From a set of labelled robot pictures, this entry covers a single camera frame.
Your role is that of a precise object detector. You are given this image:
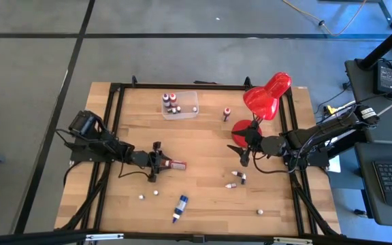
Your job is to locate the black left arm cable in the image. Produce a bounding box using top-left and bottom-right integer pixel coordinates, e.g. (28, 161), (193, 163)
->
(117, 159), (151, 180)

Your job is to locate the clear plastic bin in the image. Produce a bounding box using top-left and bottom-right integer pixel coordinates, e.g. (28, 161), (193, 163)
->
(161, 90), (200, 121)

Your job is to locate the black power brick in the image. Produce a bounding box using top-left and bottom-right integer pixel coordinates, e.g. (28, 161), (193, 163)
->
(372, 60), (392, 99)

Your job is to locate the black stand pole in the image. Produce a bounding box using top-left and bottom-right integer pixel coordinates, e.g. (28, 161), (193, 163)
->
(357, 16), (392, 71)

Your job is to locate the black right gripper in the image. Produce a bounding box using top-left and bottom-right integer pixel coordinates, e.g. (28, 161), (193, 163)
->
(227, 125), (268, 167)

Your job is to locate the black table frame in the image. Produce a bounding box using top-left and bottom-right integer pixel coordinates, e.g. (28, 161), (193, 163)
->
(54, 75), (342, 238)

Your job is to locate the orange floor cable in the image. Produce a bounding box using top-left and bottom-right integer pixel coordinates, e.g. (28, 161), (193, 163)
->
(282, 0), (368, 37)

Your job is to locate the blue-label Chefmaster bottle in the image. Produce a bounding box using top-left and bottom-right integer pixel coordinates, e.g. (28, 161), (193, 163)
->
(171, 194), (189, 225)

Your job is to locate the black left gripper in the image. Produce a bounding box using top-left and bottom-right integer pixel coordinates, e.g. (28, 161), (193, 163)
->
(140, 141), (174, 183)

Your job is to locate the red desk lamp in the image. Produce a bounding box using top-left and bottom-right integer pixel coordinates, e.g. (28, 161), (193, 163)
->
(231, 71), (293, 148)

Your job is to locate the orange-tipped orange bottle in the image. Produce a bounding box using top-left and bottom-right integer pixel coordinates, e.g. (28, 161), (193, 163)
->
(161, 159), (187, 171)

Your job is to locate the white paper label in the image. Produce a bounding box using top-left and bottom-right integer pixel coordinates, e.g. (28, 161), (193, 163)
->
(328, 155), (342, 174)

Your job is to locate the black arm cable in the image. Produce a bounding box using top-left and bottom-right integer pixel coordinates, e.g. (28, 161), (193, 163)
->
(117, 159), (151, 180)
(252, 154), (295, 175)

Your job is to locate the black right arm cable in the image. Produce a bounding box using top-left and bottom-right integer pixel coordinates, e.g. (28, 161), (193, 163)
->
(252, 154), (295, 175)

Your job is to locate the black crossbar with brackets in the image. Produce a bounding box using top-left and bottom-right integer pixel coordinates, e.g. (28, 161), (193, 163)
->
(0, 228), (392, 245)

